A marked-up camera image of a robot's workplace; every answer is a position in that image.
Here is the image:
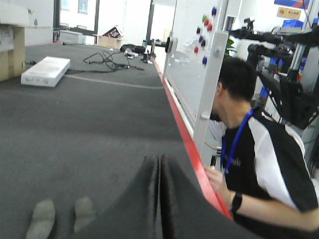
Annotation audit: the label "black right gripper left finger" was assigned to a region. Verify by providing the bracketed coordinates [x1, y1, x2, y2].
[70, 156, 160, 239]

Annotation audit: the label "white long carton box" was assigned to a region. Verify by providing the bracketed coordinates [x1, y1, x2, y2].
[20, 56, 71, 88]

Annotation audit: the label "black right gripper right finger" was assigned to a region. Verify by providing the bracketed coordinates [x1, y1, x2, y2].
[159, 155, 258, 239]

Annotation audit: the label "white control cabinet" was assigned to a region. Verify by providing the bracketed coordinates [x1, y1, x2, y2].
[164, 0, 229, 152]

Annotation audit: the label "black cables on conveyor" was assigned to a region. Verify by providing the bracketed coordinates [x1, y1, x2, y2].
[64, 48, 145, 74]

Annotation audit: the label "man in black white shirt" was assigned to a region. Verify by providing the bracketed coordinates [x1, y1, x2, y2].
[205, 57, 319, 239]

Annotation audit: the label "brown cardboard box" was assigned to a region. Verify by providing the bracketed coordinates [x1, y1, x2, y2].
[0, 1, 52, 81]

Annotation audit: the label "black camera rig equipment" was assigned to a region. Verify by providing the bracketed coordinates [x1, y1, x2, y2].
[228, 18, 319, 129]

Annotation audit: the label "open cardboard box far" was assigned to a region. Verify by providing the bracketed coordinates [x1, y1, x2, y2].
[97, 25, 124, 49]

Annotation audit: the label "dark grey brake pad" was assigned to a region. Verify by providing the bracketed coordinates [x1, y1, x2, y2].
[74, 196, 97, 233]
[25, 199, 56, 239]

